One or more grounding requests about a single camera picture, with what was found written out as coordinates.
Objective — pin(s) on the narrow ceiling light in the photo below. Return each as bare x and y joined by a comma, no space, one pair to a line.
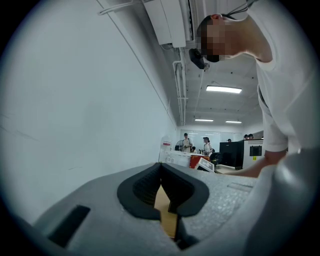
233,122
204,120

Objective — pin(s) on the red box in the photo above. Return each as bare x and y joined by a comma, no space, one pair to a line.
195,161

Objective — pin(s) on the black head camera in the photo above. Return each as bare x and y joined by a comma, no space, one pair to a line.
196,57

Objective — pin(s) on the white vented cabinet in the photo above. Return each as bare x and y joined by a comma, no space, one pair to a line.
172,158

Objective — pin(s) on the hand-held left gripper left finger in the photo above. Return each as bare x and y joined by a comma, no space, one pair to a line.
100,207

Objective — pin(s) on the black office chair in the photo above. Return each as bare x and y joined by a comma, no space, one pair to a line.
215,158

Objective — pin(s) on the black cabinet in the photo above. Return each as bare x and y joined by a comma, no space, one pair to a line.
231,153

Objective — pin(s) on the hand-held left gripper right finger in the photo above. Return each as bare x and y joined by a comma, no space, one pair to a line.
215,197

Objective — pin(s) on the person's white shirt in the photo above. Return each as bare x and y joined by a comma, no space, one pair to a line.
287,75

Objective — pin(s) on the person's right forearm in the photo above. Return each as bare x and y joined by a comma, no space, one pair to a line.
252,170

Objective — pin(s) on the white machine with black screen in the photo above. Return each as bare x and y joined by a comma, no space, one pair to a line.
255,152

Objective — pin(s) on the white air conditioner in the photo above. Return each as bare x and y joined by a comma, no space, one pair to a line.
167,22

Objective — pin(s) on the person's head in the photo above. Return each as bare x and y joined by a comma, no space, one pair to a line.
232,35

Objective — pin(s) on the white box with black pattern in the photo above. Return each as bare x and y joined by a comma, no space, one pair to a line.
205,165

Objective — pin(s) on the white ceiling pipes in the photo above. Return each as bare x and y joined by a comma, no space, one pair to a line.
183,87

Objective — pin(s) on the large ceiling light panel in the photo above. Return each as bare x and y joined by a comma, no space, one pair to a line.
223,89

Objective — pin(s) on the thin white wall conduit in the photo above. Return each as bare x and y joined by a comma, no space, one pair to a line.
140,60

